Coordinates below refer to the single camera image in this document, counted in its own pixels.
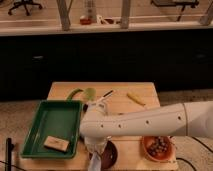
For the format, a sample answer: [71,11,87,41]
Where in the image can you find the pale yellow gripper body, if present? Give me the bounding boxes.
[84,137,108,155]

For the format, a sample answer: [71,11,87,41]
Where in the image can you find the purple bowl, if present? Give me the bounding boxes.
[100,141,118,171]

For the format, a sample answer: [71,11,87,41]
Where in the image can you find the grey towel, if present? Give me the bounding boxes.
[88,152,101,171]

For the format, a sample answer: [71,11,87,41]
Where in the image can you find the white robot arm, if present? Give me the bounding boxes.
[80,101,213,154]

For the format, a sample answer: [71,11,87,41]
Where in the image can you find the orange bowl with nuts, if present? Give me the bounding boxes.
[141,136,174,163]

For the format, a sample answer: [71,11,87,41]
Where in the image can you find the red bowl on shelf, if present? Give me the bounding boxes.
[80,16,92,25]

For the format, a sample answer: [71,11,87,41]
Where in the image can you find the tan sponge block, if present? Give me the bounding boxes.
[44,136,69,152]

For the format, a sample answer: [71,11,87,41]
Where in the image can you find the small black round object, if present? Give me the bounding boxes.
[83,104,88,112]

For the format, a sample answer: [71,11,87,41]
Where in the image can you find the white cup orange inside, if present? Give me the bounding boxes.
[96,102,107,113]

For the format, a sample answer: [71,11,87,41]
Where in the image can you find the green plastic tray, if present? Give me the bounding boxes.
[21,100,82,159]

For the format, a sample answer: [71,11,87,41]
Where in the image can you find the green spatula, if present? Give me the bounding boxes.
[67,88,96,101]

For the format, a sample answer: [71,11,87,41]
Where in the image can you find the white bottle on shelf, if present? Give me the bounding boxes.
[84,0,97,23]

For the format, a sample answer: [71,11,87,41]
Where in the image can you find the black office chair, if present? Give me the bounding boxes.
[8,0,43,16]

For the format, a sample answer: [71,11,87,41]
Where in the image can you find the black handled brush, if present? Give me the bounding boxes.
[97,90,114,102]

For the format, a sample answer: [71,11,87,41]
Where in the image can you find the black stand post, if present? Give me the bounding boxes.
[5,138,14,171]

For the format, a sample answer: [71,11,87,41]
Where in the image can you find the black cable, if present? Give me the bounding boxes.
[173,135,213,171]

